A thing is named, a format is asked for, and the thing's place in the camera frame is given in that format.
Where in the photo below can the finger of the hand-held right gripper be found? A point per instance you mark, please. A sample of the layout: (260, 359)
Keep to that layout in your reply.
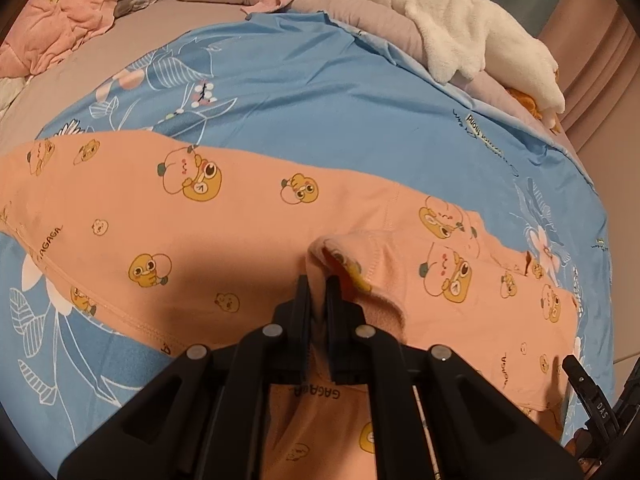
(627, 400)
(576, 372)

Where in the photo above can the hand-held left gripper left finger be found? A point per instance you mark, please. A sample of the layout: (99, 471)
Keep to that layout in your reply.
(303, 305)

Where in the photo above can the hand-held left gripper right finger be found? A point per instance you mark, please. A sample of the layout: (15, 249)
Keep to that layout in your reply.
(332, 305)

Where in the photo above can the orange cartoon print pants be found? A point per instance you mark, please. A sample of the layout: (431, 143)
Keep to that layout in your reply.
(240, 220)

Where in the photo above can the blue floral blanket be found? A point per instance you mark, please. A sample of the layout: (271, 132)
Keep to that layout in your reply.
(320, 95)

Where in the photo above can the white goose plush toy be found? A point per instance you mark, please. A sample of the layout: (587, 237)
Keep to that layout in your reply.
(450, 15)

